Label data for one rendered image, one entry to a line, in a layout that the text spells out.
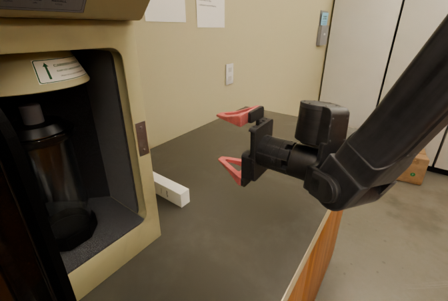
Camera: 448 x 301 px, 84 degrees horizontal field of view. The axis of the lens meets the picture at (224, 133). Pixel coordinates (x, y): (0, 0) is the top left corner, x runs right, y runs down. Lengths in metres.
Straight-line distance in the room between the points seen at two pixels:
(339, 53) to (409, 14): 0.67
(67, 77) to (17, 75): 0.06
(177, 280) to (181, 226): 0.15
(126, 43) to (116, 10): 0.07
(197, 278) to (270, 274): 0.15
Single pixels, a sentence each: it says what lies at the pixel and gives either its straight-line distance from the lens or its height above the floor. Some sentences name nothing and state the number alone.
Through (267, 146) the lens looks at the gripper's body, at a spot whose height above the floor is 1.22.
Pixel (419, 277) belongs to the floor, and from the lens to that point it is 2.11.
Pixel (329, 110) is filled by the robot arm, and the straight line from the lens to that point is 0.36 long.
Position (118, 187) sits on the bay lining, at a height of 1.06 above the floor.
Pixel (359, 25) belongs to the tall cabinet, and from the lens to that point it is 3.11.
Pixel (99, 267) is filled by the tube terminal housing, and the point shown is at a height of 0.98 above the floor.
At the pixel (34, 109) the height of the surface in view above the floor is 1.28.
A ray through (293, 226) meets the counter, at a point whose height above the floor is 0.94.
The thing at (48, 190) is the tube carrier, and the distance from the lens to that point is 0.51.
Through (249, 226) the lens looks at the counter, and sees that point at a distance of 0.67.
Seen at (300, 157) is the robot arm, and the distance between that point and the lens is 0.40.
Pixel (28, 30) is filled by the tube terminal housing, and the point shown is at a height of 1.40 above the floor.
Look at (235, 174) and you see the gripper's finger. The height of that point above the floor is 1.15.
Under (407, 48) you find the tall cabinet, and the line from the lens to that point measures 3.07.
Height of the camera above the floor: 1.40
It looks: 23 degrees down
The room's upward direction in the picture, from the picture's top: straight up
